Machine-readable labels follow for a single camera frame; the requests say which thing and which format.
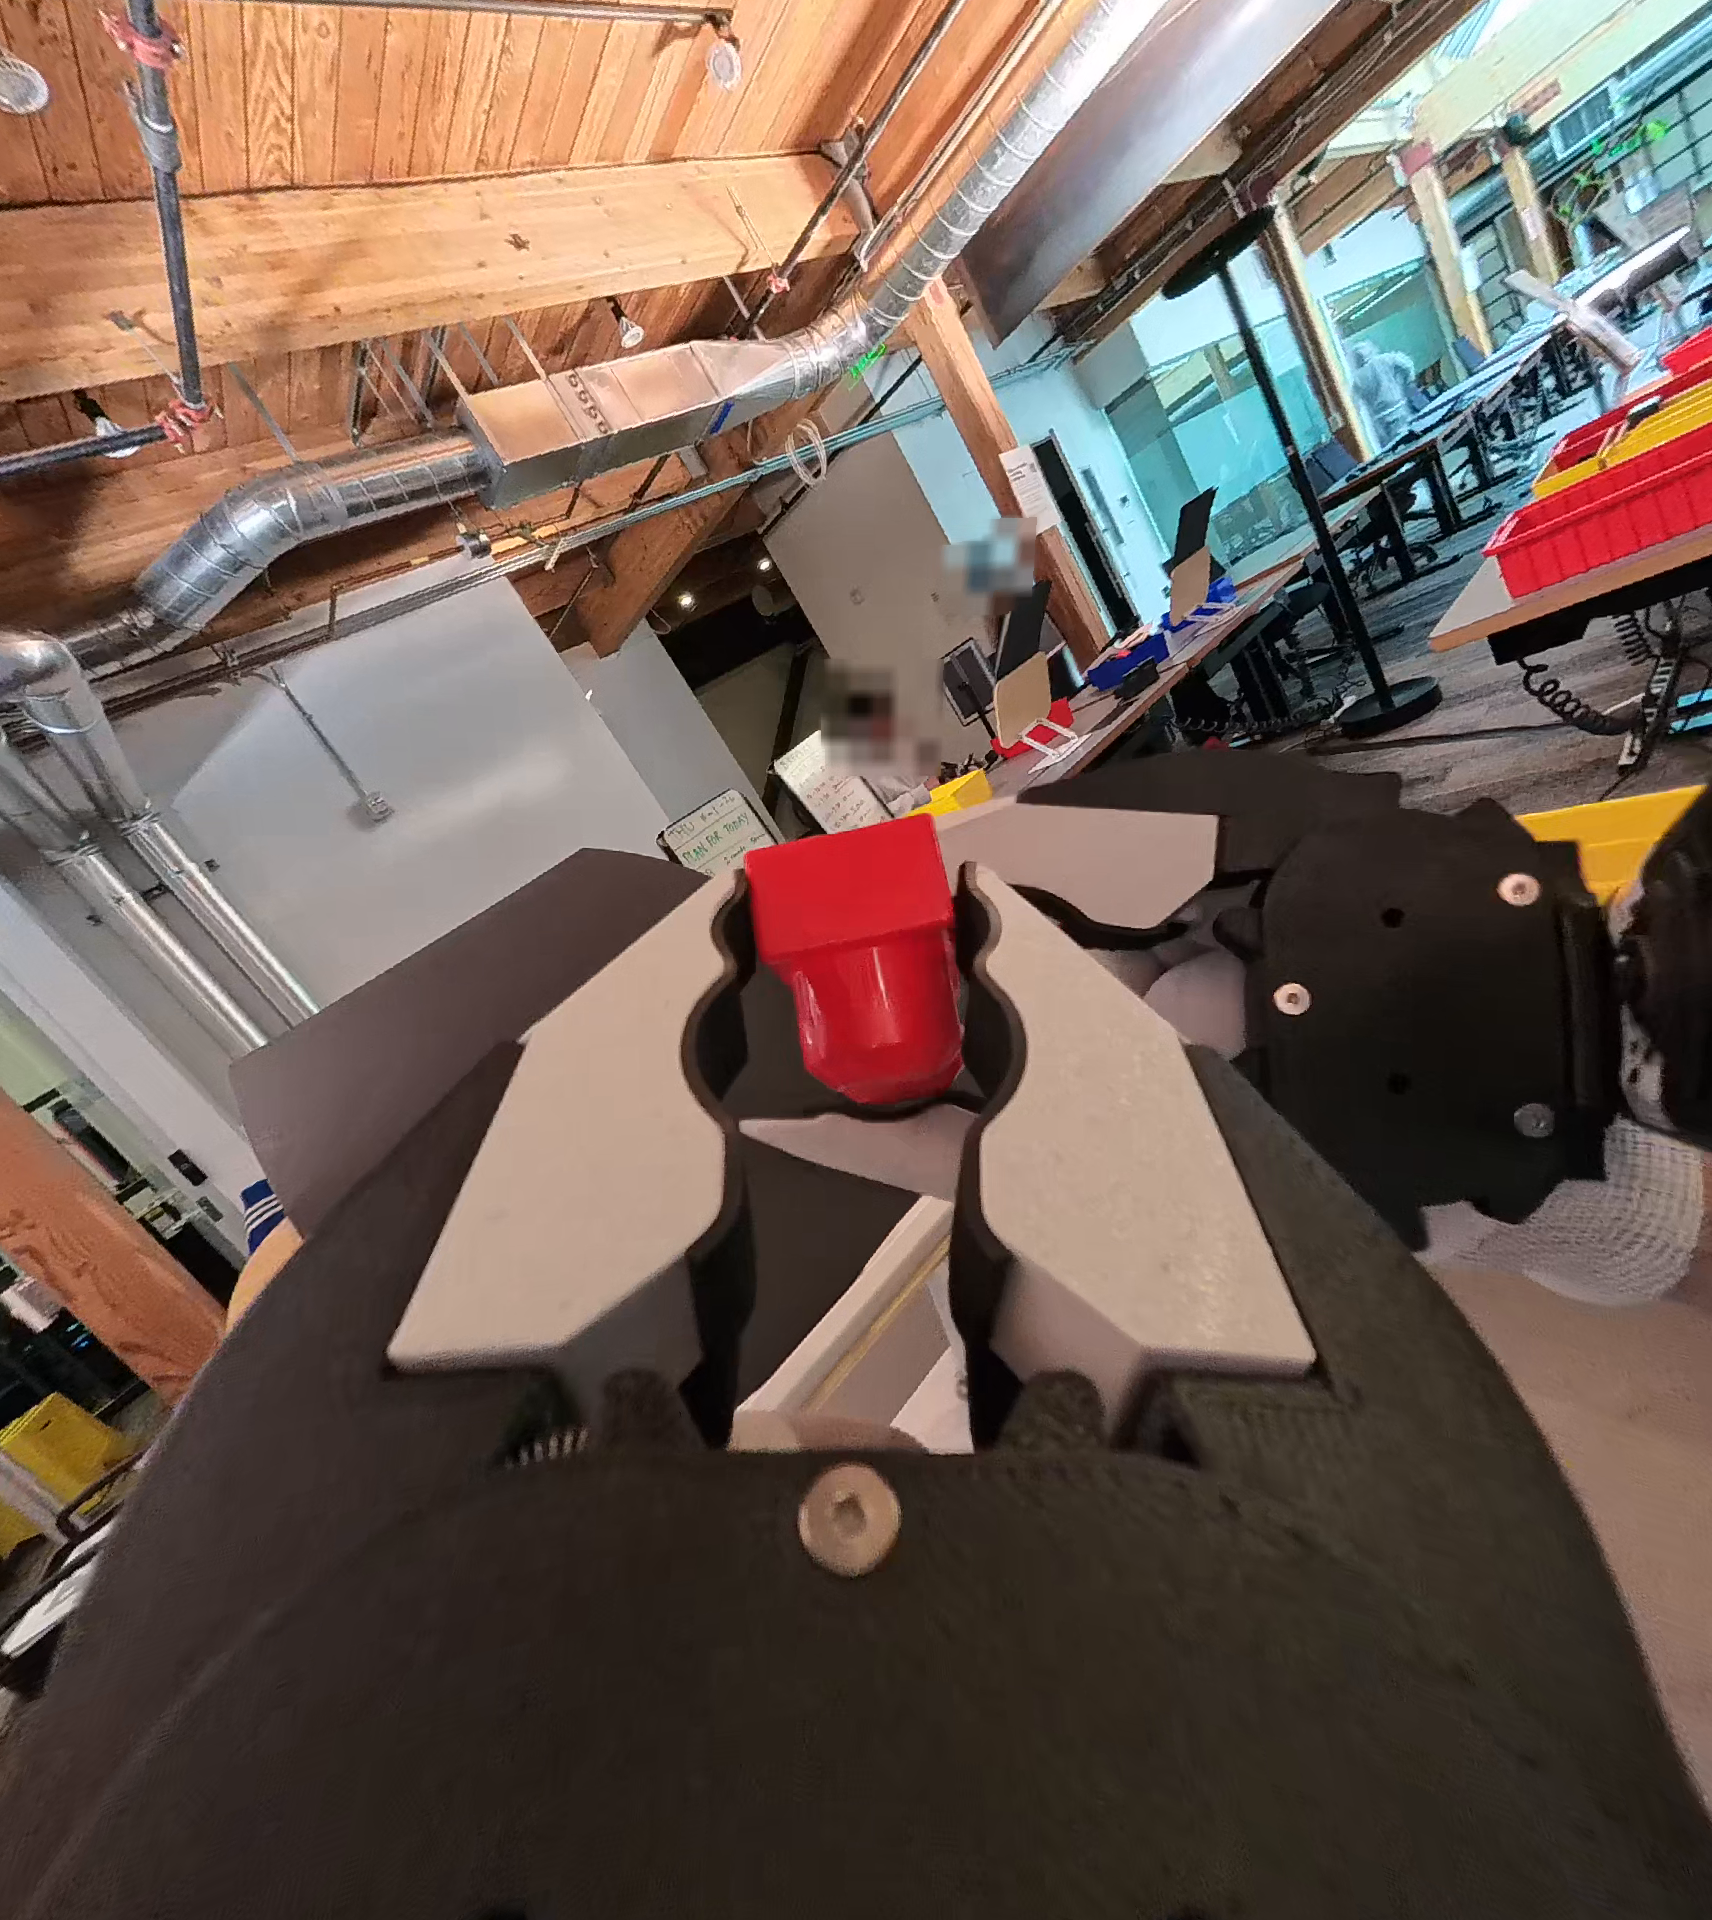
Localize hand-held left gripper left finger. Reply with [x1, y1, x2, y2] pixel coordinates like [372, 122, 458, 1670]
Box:
[385, 865, 757, 1420]

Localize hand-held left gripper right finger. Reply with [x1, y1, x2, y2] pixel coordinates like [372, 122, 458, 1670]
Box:
[948, 858, 1323, 1424]

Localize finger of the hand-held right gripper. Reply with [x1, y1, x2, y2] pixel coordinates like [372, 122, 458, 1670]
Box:
[733, 1098, 989, 1202]
[968, 794, 1228, 944]

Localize red toy brick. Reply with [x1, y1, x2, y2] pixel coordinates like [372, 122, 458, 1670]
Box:
[743, 814, 968, 1109]

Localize person's right hand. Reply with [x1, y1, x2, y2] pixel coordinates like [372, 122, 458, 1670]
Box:
[1096, 922, 1707, 1307]

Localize small book stand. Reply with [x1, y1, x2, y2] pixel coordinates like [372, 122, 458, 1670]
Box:
[1163, 485, 1227, 632]
[991, 575, 1077, 759]

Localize wooden office desk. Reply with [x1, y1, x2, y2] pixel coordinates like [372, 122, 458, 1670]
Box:
[1426, 524, 1712, 721]
[947, 540, 1338, 812]

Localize black sheet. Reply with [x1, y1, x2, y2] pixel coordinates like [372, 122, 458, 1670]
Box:
[229, 846, 919, 1359]

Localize handwritten whiteboard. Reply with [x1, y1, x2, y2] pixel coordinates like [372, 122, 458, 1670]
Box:
[658, 785, 784, 880]
[773, 733, 897, 834]

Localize long red bin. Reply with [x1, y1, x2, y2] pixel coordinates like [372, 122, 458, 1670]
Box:
[1482, 425, 1712, 591]

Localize yellow storage bin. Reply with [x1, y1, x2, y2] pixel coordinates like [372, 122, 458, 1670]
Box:
[0, 1394, 139, 1561]

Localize long yellow bin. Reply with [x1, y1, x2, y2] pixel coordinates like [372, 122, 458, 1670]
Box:
[1530, 335, 1712, 497]

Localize silver ventilation ducts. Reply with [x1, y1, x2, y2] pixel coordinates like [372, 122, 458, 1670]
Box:
[0, 0, 1145, 1051]

